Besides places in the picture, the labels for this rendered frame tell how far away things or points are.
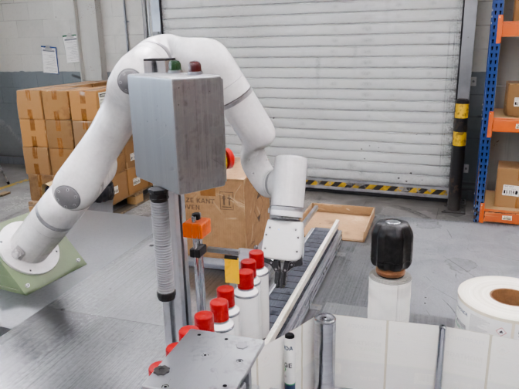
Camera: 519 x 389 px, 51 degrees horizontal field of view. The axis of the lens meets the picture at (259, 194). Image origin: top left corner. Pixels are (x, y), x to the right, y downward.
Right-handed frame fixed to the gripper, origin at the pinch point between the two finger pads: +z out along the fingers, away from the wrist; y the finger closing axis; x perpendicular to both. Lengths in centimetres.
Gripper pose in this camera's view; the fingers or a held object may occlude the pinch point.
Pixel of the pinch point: (280, 279)
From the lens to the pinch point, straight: 138.6
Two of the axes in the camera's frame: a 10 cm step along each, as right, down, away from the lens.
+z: -0.9, 9.9, -0.5
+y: 9.5, 0.7, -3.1
